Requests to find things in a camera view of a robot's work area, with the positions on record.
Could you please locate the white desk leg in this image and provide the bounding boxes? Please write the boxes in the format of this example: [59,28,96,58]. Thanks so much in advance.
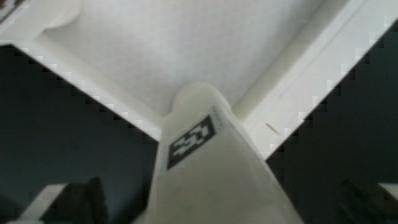
[144,82,304,224]

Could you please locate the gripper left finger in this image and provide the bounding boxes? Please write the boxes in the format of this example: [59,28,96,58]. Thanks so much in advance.
[14,177,110,224]

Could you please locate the white desk top tray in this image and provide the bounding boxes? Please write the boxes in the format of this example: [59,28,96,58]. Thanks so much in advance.
[0,0,398,154]

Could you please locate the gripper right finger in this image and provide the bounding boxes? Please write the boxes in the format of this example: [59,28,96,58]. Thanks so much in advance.
[338,180,398,224]

